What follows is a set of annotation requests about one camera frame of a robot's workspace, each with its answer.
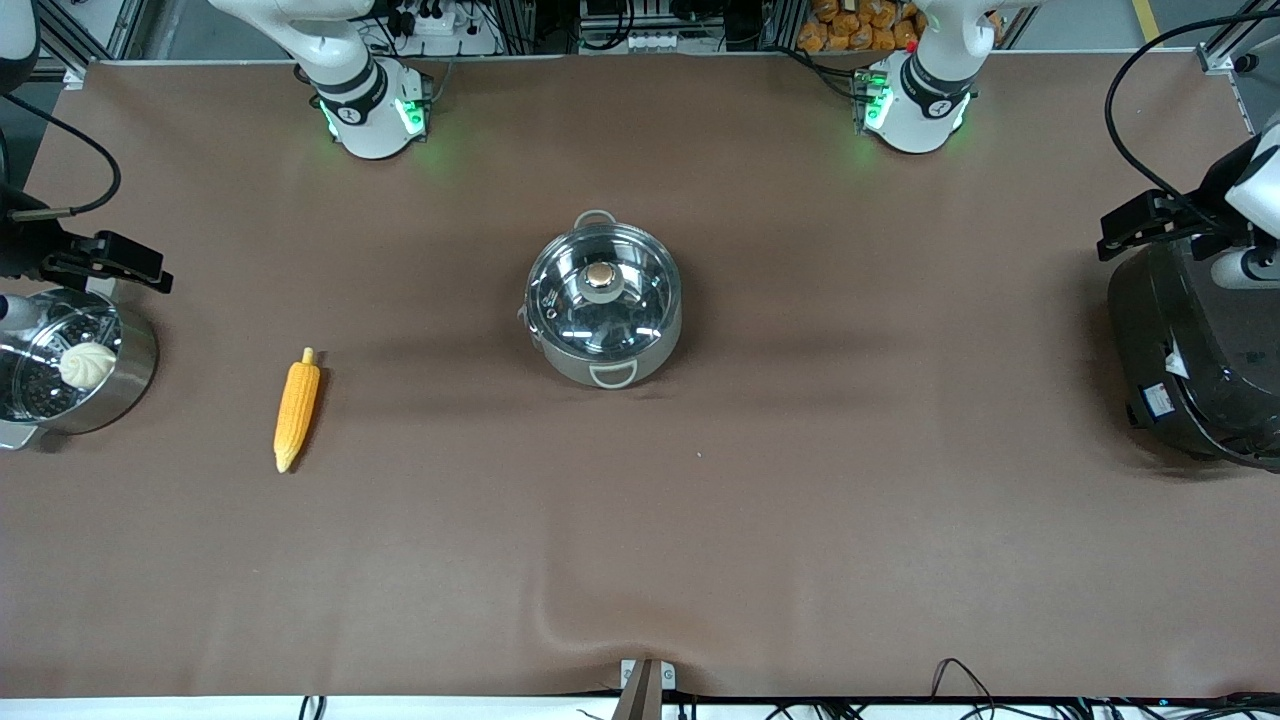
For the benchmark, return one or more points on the yellow corn cob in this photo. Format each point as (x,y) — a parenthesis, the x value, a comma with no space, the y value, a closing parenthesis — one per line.
(297,405)

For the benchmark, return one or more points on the glass lid with gold knob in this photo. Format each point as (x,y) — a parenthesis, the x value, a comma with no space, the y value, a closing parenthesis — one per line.
(570,310)

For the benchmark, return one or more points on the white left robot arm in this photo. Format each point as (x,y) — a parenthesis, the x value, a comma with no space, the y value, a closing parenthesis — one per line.
(925,110)

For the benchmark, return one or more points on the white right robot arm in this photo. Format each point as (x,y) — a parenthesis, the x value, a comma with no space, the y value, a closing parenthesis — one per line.
(370,100)

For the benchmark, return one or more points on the steel steamer pot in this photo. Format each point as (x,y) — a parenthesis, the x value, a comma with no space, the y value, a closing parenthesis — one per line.
(130,370)

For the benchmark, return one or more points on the stainless steel pot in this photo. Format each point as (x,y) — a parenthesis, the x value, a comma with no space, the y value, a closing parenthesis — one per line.
(655,362)

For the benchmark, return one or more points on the white steamed bun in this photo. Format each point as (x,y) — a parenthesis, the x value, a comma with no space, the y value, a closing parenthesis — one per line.
(88,365)

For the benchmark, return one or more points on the black rice cooker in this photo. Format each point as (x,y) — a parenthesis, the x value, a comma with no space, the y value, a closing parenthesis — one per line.
(1190,380)

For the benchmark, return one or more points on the bag of orange snacks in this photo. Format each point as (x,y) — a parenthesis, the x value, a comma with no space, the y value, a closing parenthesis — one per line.
(850,25)

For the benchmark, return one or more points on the white power strip with plugs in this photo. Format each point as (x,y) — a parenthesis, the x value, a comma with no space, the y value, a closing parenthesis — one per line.
(425,20)

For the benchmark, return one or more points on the metal table clamp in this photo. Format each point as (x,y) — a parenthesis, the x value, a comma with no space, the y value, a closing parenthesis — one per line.
(645,685)

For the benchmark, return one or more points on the aluminium frame post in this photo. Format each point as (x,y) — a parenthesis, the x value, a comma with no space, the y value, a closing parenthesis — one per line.
(70,50)
(1220,60)

